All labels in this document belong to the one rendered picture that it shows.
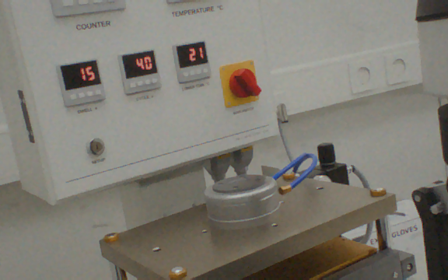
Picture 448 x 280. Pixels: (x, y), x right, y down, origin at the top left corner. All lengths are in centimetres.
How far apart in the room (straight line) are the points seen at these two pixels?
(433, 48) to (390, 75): 105
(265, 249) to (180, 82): 27
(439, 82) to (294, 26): 98
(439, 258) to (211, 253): 21
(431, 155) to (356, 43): 36
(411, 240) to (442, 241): 84
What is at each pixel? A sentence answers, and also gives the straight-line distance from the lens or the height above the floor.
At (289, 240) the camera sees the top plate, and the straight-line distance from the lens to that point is 56.
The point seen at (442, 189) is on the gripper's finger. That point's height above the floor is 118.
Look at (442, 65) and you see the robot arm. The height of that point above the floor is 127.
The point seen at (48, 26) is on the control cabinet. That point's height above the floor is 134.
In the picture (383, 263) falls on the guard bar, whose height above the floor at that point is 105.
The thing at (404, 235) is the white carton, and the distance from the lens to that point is 127.
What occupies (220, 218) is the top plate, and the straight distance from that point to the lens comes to 60.
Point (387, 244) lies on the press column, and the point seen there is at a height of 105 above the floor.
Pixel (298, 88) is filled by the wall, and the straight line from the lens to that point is 127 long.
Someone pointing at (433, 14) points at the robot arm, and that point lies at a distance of 35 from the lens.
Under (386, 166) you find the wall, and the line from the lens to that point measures 149.
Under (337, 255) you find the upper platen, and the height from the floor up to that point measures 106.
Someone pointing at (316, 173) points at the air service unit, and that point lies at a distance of 85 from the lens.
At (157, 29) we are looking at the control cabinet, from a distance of 71.
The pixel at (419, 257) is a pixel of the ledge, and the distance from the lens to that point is 129.
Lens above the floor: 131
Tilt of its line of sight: 11 degrees down
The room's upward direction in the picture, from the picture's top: 10 degrees counter-clockwise
